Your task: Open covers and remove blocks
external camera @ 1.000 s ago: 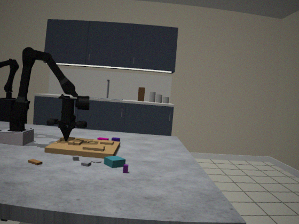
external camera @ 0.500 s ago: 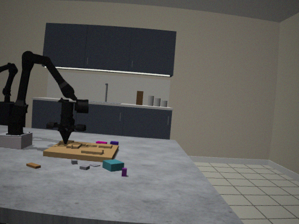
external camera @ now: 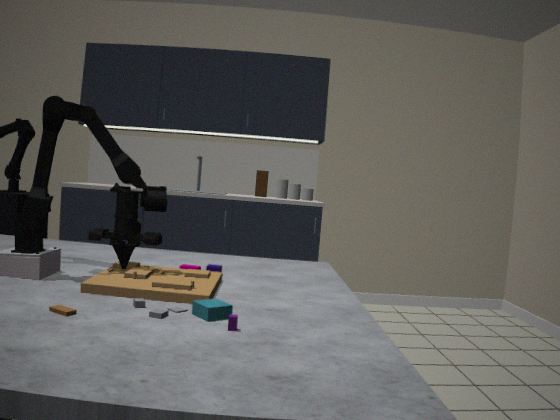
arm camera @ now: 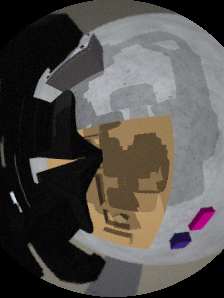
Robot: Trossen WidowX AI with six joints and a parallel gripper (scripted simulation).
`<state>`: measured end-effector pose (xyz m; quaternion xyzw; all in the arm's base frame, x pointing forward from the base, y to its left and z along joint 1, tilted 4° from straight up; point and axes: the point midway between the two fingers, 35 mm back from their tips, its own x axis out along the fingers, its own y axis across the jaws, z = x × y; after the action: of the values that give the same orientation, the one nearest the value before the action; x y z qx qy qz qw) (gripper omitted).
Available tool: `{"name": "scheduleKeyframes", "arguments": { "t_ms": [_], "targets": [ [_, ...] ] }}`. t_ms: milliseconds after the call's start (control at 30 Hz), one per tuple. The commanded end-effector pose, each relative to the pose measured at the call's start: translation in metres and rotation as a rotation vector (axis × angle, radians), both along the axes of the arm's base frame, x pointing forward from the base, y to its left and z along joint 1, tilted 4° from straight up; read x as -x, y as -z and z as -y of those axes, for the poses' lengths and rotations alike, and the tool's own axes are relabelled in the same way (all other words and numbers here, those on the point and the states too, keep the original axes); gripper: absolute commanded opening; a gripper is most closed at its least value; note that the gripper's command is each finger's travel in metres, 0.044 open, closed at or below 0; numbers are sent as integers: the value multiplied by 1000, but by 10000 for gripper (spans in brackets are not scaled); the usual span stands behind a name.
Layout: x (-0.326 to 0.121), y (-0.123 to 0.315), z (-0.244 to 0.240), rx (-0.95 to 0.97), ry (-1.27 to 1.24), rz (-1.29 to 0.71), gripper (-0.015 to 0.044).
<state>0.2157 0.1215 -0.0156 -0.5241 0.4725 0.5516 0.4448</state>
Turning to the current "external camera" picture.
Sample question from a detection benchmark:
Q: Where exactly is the teal rectangular block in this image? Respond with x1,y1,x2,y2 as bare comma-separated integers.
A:
192,299,233,322

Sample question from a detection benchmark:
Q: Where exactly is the small brown flat block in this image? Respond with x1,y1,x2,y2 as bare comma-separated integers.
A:
49,305,76,317

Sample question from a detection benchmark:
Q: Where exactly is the tan wooden puzzle board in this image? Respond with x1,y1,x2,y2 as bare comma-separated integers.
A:
81,261,222,304

